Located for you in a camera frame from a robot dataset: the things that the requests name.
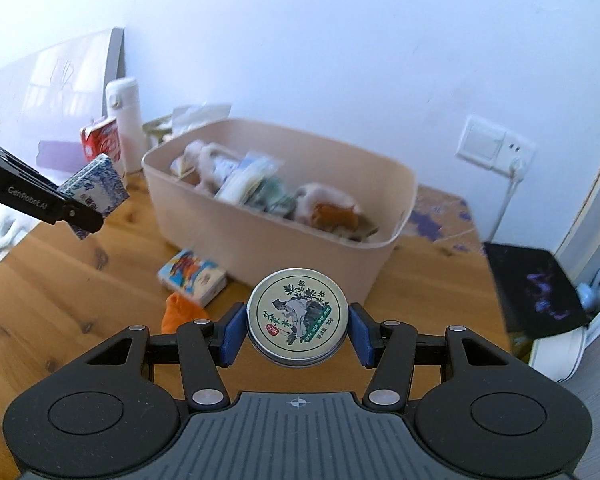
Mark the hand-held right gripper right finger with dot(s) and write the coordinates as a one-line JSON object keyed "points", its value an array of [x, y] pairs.
{"points": [[361, 334]]}

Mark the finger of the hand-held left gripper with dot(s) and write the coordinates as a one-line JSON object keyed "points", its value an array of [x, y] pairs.
{"points": [[80, 216]]}

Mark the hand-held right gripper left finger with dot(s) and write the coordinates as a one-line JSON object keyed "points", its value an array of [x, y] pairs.
{"points": [[232, 334]]}

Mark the blue white patterned box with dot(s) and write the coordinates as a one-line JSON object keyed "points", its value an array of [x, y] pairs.
{"points": [[97, 182]]}

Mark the round metal tin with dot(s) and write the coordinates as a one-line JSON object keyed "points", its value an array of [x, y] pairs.
{"points": [[296, 315]]}

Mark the beige plastic storage bin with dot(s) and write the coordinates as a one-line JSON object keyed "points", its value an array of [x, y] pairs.
{"points": [[280, 250]]}

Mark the wooden desktop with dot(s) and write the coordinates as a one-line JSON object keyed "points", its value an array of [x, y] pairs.
{"points": [[80, 290]]}

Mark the colourful cartoon packet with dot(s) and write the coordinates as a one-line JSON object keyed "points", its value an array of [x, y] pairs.
{"points": [[192, 277]]}

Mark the red carton box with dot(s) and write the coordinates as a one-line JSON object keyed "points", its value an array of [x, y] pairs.
{"points": [[100, 142]]}

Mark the purple white bed headboard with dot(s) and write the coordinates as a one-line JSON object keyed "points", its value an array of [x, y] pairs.
{"points": [[45, 90]]}

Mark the white thermos bottle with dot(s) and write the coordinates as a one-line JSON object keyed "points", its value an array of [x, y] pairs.
{"points": [[127, 120]]}

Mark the gold tissue box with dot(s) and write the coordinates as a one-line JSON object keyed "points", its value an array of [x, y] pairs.
{"points": [[157, 135]]}

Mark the green patterned packet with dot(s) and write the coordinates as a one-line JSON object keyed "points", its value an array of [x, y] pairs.
{"points": [[272, 200]]}

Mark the purple flowered table mat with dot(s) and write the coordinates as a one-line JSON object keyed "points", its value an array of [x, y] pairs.
{"points": [[440, 215]]}

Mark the cream tissue pack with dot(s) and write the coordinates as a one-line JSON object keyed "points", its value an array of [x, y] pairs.
{"points": [[200, 117]]}

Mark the clear wrapped white packet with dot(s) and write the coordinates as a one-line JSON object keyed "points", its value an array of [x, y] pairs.
{"points": [[247, 177]]}

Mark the black board purple print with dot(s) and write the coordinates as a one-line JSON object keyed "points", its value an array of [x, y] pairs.
{"points": [[530, 290]]}

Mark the white bucket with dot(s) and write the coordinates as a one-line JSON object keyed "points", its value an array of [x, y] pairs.
{"points": [[560, 355]]}

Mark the light blue plastic item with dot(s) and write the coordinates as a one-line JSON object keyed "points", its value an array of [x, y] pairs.
{"points": [[595, 290]]}

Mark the white wall socket panel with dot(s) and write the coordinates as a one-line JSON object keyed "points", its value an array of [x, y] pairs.
{"points": [[490, 145]]}

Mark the white door frame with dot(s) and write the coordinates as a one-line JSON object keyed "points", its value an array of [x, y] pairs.
{"points": [[595, 200]]}

